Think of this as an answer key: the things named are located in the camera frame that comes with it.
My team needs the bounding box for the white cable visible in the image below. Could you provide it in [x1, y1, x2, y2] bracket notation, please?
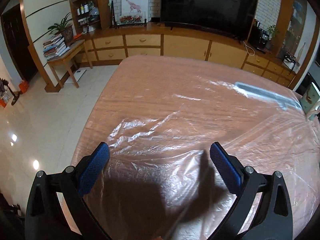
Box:
[242, 41, 255, 56]

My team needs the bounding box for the teal patterned mug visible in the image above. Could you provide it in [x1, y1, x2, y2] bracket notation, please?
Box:
[300, 82, 320, 120]

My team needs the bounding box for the black and white bag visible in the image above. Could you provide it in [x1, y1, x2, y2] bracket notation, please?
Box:
[284, 51, 302, 70]

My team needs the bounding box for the dark wooden door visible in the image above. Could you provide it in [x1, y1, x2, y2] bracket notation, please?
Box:
[0, 4, 39, 82]

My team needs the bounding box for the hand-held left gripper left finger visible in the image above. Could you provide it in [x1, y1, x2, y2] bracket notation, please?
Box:
[25, 142, 111, 240]

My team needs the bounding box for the small green potted plant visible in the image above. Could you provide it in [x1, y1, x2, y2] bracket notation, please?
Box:
[266, 24, 280, 50]

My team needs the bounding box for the potted plant in dark pot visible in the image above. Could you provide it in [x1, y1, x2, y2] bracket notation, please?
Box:
[47, 12, 75, 46]

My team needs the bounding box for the black coffee machine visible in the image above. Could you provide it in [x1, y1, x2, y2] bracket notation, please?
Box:
[255, 21, 272, 49]

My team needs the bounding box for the framed red flower picture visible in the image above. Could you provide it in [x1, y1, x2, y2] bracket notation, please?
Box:
[116, 15, 148, 27]

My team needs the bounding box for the clear plastic table cover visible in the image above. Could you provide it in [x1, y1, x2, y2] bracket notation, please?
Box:
[71, 55, 320, 240]

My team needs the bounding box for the white floor scale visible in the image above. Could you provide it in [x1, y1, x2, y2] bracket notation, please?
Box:
[72, 69, 87, 83]

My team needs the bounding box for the giraffe picture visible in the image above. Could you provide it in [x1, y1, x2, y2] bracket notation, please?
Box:
[121, 0, 148, 17]

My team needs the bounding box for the row of small bottles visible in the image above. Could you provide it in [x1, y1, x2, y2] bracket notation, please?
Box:
[76, 2, 90, 15]

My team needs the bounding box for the wooden side table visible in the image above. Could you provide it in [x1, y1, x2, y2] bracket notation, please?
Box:
[47, 39, 93, 88]

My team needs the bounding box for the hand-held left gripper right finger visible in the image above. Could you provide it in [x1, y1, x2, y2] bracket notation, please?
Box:
[209, 142, 293, 240]

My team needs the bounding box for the black floor stand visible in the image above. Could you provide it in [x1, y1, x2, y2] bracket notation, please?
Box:
[0, 78, 20, 105]

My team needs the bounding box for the black flat-screen television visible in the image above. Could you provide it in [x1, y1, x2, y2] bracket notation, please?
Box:
[160, 0, 258, 42]

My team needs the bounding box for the grey helmet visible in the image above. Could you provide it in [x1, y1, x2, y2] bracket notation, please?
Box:
[89, 7, 100, 23]

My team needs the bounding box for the wooden wall cabinet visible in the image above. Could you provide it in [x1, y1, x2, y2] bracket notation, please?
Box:
[69, 0, 315, 89]

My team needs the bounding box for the stack of books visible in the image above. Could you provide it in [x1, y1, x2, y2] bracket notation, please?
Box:
[42, 34, 71, 61]

